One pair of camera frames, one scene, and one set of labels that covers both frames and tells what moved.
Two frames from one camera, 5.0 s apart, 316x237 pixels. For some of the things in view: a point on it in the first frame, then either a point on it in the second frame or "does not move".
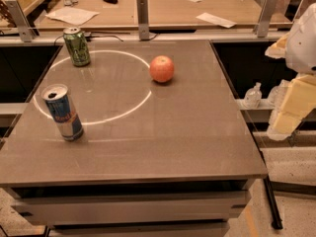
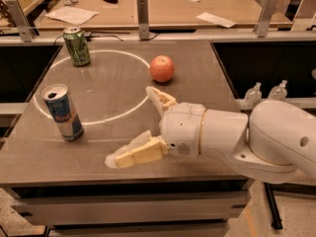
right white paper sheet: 216,20 does not move
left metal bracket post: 25,29 does not move
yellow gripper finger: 298,102 -> 145,148
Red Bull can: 62,107 does not move
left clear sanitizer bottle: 253,96 does not move
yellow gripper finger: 278,50 -> 162,101
